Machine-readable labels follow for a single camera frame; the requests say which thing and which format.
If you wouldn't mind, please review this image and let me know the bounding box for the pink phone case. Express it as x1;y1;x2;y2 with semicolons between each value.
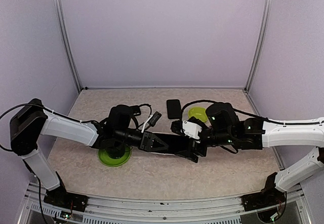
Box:
149;152;178;156

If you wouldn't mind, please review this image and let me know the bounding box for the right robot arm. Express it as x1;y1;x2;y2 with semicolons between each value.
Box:
179;101;323;206

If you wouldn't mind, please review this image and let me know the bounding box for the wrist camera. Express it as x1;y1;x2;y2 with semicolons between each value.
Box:
141;111;162;133
171;120;202;141

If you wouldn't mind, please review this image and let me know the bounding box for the green plate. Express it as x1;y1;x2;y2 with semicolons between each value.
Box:
98;146;132;167

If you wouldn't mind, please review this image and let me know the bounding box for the black phone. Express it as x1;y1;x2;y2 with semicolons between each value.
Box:
153;133;189;154

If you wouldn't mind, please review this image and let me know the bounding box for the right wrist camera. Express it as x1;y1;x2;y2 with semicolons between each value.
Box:
171;120;202;141

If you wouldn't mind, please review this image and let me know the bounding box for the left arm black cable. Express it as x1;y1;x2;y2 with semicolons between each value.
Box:
0;103;41;153

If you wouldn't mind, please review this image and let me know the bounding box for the left aluminium frame post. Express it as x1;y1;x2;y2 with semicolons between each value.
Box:
54;0;83;93

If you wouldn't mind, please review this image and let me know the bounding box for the right aluminium frame post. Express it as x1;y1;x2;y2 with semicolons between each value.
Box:
245;0;272;94

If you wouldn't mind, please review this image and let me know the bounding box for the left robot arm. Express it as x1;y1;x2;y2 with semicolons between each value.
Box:
10;98;169;206

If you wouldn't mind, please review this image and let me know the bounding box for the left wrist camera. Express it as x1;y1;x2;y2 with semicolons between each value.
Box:
141;111;162;133

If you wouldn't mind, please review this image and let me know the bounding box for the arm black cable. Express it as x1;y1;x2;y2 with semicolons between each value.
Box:
180;99;269;123
0;103;41;153

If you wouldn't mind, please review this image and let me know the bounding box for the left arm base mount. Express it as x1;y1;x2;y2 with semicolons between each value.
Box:
44;172;89;212

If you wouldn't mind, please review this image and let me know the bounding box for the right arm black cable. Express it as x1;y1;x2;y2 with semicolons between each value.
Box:
180;99;269;123

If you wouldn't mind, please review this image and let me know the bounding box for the dark green mug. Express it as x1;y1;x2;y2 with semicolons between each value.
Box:
105;144;126;159

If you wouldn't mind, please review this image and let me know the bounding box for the green bowl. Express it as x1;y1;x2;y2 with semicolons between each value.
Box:
188;106;208;123

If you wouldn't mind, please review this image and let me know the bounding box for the aluminium front rail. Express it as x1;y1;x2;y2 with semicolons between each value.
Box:
14;182;314;223

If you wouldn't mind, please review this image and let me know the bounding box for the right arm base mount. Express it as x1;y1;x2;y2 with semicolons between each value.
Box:
241;172;286;211

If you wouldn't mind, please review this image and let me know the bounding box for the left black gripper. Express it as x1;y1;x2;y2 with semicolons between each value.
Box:
115;127;169;152

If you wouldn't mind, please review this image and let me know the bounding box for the aluminium frame post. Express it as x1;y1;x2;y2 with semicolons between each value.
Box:
54;0;83;93
245;0;272;94

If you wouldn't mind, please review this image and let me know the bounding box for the black phone case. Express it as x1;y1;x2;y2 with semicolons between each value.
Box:
131;105;141;117
166;99;181;120

